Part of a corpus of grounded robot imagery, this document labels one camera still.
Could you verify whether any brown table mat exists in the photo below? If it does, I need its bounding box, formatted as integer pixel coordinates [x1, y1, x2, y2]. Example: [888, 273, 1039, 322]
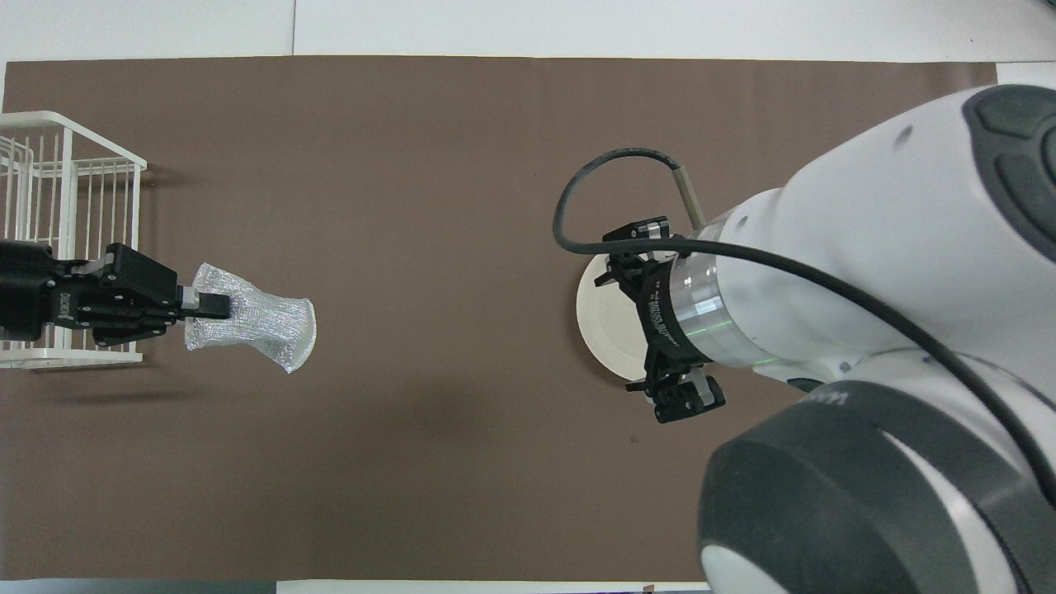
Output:
[0, 55, 999, 582]

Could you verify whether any white wire dish rack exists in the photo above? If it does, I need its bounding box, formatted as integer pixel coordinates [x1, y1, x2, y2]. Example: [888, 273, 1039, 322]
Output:
[0, 111, 148, 369]

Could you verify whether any silver mesh sponge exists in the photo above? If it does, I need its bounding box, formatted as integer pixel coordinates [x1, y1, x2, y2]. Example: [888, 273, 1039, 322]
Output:
[184, 262, 318, 375]

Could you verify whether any cream round plate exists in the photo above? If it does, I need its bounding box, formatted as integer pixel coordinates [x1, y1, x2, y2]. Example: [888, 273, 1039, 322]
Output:
[576, 252, 661, 382]

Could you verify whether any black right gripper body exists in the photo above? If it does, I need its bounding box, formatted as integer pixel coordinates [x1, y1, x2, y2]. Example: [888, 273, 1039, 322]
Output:
[594, 217, 727, 423]

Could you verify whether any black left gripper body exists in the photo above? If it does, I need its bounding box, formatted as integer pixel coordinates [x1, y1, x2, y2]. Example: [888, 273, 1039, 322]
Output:
[0, 239, 181, 347]

